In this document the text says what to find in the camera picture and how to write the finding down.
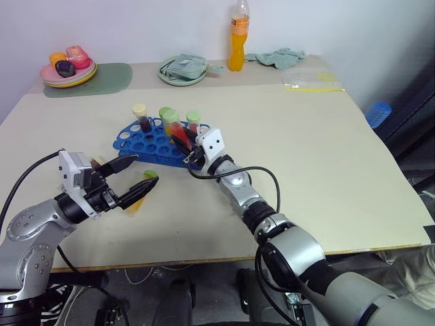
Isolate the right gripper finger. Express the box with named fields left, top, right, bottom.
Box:
left=171, top=134, right=194, bottom=154
left=183, top=126, right=200, bottom=146

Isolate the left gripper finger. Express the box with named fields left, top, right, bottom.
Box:
left=118, top=176, right=160, bottom=211
left=97, top=154, right=139, bottom=179

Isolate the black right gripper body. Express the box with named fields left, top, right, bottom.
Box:
left=183, top=145, right=209, bottom=170

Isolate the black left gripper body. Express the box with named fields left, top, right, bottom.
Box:
left=83, top=170, right=123, bottom=220

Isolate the green-capped red liquid tube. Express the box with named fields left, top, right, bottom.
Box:
left=186, top=110, right=203, bottom=134
left=162, top=110, right=188, bottom=143

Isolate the blue test tube rack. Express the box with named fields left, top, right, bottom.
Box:
left=112, top=116, right=212, bottom=170

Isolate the green-capped yellow liquid tube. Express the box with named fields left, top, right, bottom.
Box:
left=158, top=106, right=175, bottom=136
left=124, top=169, right=160, bottom=215

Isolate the mint green plate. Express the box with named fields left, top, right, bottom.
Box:
left=156, top=56, right=209, bottom=87

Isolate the green placemat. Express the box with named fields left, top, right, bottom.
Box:
left=43, top=62, right=134, bottom=99

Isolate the yellow plate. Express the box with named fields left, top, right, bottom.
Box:
left=41, top=62, right=98, bottom=87

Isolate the light green plate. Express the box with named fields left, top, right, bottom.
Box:
left=41, top=69, right=96, bottom=89

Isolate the orange drink bottle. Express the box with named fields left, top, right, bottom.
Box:
left=228, top=0, right=252, bottom=73

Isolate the purple toy fruit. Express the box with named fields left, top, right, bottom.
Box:
left=54, top=60, right=76, bottom=77

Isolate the pink plate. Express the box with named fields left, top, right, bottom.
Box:
left=39, top=57, right=95, bottom=83

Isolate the pink toy cake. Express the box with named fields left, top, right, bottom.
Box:
left=65, top=45, right=92, bottom=70

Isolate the black and white striped object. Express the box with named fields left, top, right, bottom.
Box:
left=39, top=284, right=74, bottom=326

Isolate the dark rounded shape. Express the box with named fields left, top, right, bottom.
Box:
left=149, top=276, right=197, bottom=326
left=235, top=267, right=293, bottom=326

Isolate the crumpled mint green cloth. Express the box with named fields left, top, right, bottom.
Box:
left=244, top=48, right=306, bottom=71

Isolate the orange toy cylinder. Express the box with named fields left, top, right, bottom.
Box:
left=48, top=51, right=67, bottom=68

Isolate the clear zip plastic bag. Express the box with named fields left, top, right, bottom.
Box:
left=280, top=69, right=347, bottom=93

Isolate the blue ribbed cylinder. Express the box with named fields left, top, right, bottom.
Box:
left=366, top=101, right=393, bottom=130

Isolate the beige fabric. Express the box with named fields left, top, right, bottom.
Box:
left=383, top=243, right=435, bottom=310

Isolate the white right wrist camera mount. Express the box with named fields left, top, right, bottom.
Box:
left=196, top=128, right=226, bottom=167

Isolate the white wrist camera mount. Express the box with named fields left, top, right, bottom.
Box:
left=57, top=150, right=94, bottom=198
left=196, top=128, right=226, bottom=167

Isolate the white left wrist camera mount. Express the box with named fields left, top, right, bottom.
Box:
left=57, top=150, right=94, bottom=198

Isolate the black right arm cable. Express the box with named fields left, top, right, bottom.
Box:
left=182, top=151, right=281, bottom=214

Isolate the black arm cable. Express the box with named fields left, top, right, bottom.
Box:
left=0, top=148, right=66, bottom=223
left=182, top=151, right=281, bottom=214

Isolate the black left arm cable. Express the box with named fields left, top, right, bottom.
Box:
left=0, top=148, right=66, bottom=223

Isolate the white cable under table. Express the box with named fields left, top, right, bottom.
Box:
left=122, top=261, right=195, bottom=287

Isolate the metal clamp bracket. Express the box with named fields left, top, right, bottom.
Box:
left=284, top=291, right=309, bottom=326

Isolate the black frame beside table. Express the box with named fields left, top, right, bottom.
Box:
left=373, top=83, right=435, bottom=194

